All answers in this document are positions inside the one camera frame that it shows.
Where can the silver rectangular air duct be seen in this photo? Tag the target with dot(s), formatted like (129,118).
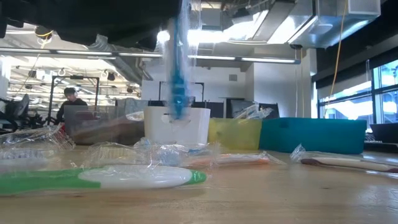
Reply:
(326,28)

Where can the black framed window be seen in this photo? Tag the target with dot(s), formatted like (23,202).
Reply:
(351,109)

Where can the person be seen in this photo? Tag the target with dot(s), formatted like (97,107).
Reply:
(73,101)

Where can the yellow plastic bin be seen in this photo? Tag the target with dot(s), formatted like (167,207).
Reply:
(236,133)

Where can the grey ceiling box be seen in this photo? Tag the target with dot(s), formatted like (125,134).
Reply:
(211,18)

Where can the grey translucent bin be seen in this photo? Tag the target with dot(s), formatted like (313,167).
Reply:
(93,124)

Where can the black background equipment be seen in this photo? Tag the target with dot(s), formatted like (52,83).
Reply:
(18,109)

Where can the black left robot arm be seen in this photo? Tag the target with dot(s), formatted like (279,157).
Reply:
(62,18)

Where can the teal plastic bin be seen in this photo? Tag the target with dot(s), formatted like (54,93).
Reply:
(311,135)

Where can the black ceiling fixture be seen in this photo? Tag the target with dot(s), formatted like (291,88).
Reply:
(45,33)

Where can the white plastic bin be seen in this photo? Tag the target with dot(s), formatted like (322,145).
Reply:
(199,130)

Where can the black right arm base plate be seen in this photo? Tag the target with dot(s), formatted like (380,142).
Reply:
(379,147)

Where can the long ceiling light strip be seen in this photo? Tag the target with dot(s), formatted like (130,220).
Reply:
(267,59)

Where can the small red bin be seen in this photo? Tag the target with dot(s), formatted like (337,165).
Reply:
(63,128)

